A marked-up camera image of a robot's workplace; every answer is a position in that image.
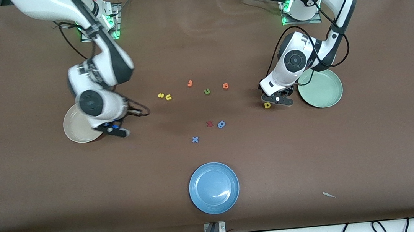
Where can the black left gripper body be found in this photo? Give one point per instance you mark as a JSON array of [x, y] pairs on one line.
[[290, 91]]

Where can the yellow foam letter u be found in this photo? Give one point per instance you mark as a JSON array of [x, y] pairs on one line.
[[168, 99]]

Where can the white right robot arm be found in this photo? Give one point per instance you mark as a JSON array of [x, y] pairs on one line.
[[92, 103]]

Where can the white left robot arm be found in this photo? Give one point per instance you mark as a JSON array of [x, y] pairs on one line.
[[295, 60]]

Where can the yellow foam letter a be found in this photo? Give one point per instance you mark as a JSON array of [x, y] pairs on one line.
[[265, 106]]

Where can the pale green round plate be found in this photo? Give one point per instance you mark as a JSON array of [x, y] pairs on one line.
[[323, 90]]

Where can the orange foam letter o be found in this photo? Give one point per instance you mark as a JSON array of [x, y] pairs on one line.
[[223, 86]]

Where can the blue foam letter a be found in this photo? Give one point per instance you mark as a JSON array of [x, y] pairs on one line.
[[219, 124]]

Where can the green foam letter u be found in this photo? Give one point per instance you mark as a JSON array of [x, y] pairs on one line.
[[207, 93]]

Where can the red foam letter z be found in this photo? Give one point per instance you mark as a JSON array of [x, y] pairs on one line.
[[209, 123]]

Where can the orange foam letter t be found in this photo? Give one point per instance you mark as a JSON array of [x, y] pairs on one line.
[[189, 83]]

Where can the blue foam letter x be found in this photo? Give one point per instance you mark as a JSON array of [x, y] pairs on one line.
[[195, 139]]

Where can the small white paper scrap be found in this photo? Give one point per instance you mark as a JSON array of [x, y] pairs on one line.
[[327, 194]]

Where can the blue round plate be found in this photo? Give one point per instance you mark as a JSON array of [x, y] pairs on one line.
[[214, 188]]

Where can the beige round plate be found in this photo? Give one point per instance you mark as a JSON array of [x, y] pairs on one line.
[[75, 128]]

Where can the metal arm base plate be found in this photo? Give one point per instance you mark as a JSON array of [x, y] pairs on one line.
[[117, 19], [316, 21]]

